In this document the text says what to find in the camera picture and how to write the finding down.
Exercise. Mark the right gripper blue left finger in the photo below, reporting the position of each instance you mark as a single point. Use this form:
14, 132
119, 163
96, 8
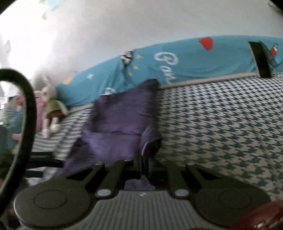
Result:
117, 175

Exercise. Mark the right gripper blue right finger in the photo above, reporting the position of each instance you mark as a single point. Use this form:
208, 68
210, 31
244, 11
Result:
166, 175

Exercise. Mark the purple patterned garment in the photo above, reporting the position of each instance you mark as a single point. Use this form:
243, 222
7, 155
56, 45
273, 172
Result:
120, 127

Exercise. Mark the blue white houndstooth mat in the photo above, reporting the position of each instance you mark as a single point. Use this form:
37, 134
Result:
233, 126

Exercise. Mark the beige bunny plush toy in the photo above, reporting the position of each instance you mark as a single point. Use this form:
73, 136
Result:
53, 110

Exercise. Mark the pink moon plush toy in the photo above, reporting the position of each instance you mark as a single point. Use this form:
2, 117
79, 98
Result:
34, 116

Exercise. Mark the blue cartoon print bedsheet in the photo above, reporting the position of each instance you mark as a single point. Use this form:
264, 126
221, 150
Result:
172, 62

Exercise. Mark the black smartphone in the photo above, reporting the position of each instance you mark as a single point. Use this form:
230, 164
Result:
260, 60

